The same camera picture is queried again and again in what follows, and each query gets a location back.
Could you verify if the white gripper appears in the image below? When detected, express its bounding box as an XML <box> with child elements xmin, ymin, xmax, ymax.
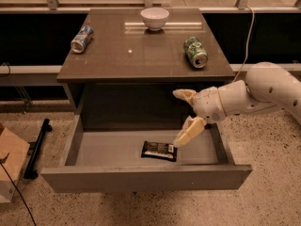
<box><xmin>172</xmin><ymin>87</ymin><xmax>226</xmax><ymax>148</ymax></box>

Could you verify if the black rxbar chocolate wrapper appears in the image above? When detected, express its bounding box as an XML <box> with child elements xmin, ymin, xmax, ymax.
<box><xmin>141</xmin><ymin>141</ymin><xmax>177</xmax><ymax>162</ymax></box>

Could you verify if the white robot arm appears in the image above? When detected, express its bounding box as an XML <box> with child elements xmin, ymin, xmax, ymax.
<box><xmin>173</xmin><ymin>62</ymin><xmax>301</xmax><ymax>148</ymax></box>

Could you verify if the grey cabinet with counter top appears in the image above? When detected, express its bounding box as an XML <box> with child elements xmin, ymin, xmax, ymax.
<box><xmin>57</xmin><ymin>8</ymin><xmax>234</xmax><ymax>131</ymax></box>

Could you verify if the open grey top drawer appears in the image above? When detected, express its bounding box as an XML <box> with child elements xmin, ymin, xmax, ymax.
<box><xmin>41</xmin><ymin>115</ymin><xmax>252</xmax><ymax>193</ymax></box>

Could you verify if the green crushed can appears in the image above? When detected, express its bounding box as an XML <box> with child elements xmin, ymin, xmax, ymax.
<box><xmin>183</xmin><ymin>37</ymin><xmax>208</xmax><ymax>69</ymax></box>

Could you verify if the white ceramic bowl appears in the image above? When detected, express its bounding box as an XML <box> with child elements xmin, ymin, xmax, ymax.
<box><xmin>140</xmin><ymin>8</ymin><xmax>169</xmax><ymax>31</ymax></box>

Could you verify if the blue and white crushed can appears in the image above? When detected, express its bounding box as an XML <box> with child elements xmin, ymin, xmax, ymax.
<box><xmin>71</xmin><ymin>25</ymin><xmax>94</xmax><ymax>54</ymax></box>

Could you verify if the black metal bar on floor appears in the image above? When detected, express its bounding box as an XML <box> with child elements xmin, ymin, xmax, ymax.
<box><xmin>24</xmin><ymin>119</ymin><xmax>52</xmax><ymax>180</ymax></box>

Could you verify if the cardboard box at left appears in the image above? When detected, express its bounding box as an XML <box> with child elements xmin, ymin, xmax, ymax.
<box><xmin>0</xmin><ymin>123</ymin><xmax>29</xmax><ymax>203</ymax></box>

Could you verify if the white cable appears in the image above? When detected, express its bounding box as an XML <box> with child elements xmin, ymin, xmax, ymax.
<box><xmin>233</xmin><ymin>6</ymin><xmax>255</xmax><ymax>82</ymax></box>

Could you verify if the black cable on floor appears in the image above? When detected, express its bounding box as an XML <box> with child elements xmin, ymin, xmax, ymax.
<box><xmin>0</xmin><ymin>163</ymin><xmax>38</xmax><ymax>226</ymax></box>

